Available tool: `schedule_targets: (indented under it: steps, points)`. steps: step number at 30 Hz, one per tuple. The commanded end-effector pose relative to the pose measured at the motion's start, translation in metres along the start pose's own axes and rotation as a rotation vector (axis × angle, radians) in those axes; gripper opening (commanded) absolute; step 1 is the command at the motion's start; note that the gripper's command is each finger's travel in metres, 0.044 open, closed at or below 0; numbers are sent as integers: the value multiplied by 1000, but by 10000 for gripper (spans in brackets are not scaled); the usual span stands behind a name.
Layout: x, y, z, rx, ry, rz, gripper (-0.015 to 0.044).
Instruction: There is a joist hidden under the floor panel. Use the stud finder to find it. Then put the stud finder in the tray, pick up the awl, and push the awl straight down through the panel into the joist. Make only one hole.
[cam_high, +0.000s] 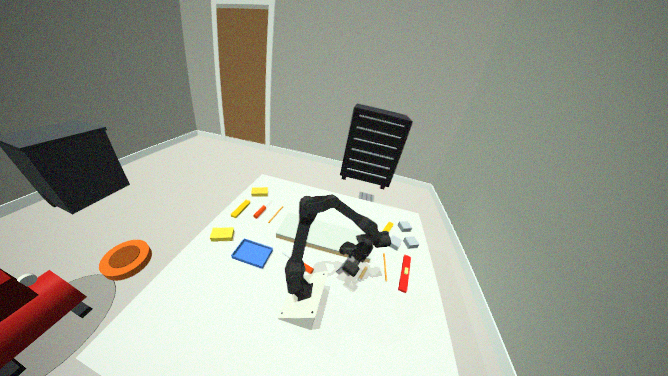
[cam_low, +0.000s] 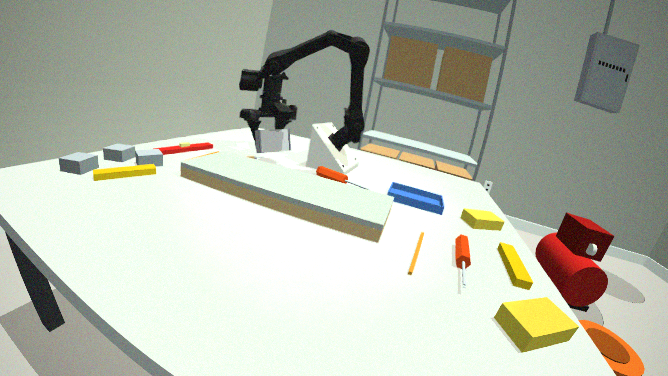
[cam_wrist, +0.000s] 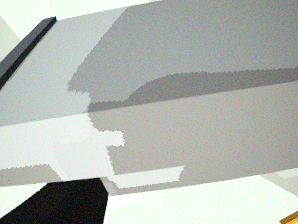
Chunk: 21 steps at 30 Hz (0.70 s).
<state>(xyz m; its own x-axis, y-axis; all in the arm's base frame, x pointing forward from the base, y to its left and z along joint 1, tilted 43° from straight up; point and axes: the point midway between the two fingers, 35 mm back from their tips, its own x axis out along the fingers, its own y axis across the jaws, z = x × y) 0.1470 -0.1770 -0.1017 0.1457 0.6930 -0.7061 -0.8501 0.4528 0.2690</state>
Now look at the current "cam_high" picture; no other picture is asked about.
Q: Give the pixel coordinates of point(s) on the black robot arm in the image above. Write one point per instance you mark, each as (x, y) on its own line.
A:
(308, 209)

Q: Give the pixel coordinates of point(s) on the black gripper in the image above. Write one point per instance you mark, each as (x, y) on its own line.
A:
(358, 255)

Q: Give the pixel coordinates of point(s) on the red spirit level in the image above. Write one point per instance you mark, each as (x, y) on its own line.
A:
(403, 281)

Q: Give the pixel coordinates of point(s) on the awl with tan wooden handle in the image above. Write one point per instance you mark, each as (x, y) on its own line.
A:
(362, 274)

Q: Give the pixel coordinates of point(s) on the white panel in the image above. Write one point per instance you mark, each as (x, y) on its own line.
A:
(322, 236)

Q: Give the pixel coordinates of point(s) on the blue rectangular tray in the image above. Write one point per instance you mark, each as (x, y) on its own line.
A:
(252, 253)

